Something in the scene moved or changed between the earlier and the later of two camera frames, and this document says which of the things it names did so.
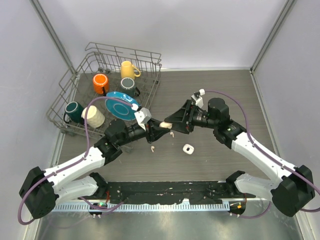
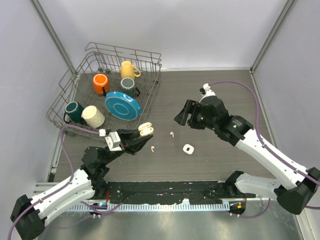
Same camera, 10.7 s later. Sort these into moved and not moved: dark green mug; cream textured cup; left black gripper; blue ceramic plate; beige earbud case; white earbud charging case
Moved: beige earbud case; left black gripper
Not moved: dark green mug; blue ceramic plate; cream textured cup; white earbud charging case
